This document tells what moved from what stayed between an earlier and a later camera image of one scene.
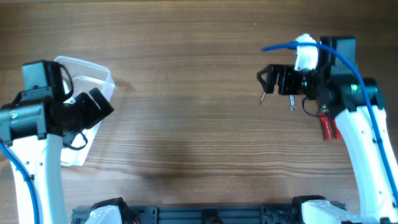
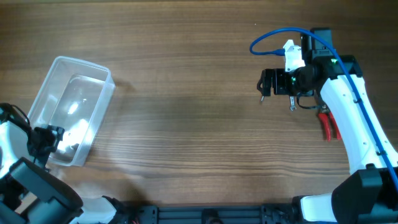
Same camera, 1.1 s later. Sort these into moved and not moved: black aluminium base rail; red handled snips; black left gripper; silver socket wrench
Moved: black left gripper
Not moved: black aluminium base rail; red handled snips; silver socket wrench
